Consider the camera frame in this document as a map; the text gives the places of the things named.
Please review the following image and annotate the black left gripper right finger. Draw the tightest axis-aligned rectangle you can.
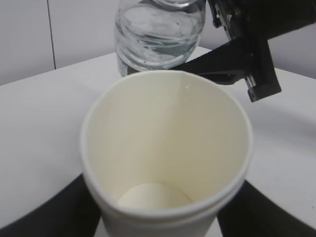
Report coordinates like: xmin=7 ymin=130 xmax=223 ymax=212
xmin=217 ymin=181 xmax=316 ymax=237

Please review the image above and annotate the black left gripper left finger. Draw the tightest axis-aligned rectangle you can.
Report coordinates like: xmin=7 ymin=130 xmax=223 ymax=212
xmin=0 ymin=175 xmax=101 ymax=237

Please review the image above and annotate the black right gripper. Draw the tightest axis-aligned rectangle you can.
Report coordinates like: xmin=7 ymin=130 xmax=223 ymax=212
xmin=172 ymin=0 xmax=316 ymax=102

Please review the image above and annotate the clear green-label water bottle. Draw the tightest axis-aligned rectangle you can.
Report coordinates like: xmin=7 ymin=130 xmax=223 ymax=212
xmin=115 ymin=0 xmax=206 ymax=76

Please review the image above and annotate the white paper cup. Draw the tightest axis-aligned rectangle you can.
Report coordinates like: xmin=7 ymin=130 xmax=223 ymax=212
xmin=79 ymin=70 xmax=253 ymax=237

